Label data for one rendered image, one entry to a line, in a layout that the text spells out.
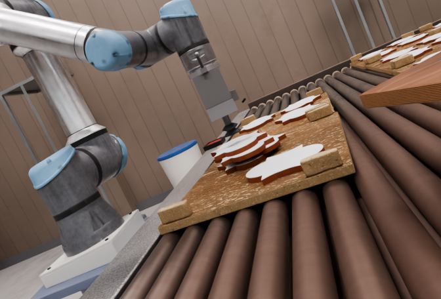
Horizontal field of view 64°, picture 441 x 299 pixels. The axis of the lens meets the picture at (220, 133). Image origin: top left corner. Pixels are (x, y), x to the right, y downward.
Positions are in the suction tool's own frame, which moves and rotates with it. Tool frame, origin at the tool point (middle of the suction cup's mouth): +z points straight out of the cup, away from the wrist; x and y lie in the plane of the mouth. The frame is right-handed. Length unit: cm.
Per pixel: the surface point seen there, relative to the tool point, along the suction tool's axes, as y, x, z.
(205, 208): -21.8, 9.6, 7.0
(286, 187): -27.6, -4.2, 7.5
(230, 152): -6.4, 2.2, 2.6
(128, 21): 389, 64, -135
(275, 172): -22.9, -4.0, 5.9
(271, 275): -46.3, 2.2, 9.0
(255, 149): -9.7, -2.9, 3.7
